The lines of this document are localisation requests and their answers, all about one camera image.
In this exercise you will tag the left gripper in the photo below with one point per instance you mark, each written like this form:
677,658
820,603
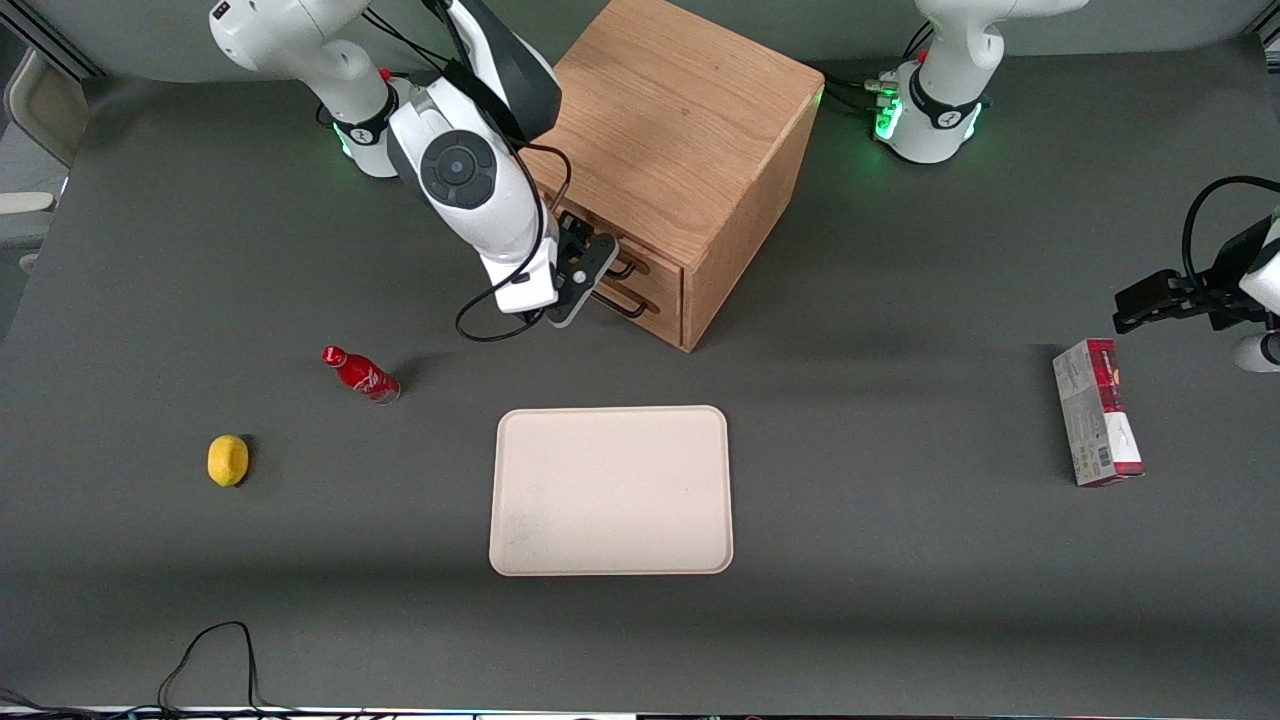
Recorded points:
1222,291

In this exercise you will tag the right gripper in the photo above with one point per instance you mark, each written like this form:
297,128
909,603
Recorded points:
570,231

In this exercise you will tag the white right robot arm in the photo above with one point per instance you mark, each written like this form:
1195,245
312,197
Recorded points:
480,215

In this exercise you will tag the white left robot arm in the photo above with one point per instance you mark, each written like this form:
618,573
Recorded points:
940,110

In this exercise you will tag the wooden two-drawer cabinet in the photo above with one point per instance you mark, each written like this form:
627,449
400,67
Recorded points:
680,110

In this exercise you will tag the grey and red carton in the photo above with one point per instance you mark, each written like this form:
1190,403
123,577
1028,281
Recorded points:
1095,420

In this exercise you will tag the cream plastic tray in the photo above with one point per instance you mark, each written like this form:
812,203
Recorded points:
610,490

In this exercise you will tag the red cola bottle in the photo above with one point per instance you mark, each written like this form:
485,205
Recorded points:
362,376

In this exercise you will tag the yellow lemon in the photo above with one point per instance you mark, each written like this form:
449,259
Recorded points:
228,460

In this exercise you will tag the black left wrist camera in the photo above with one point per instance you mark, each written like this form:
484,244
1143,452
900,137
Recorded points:
1235,265

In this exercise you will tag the dark metal frame rail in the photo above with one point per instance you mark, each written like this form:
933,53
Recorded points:
55,45

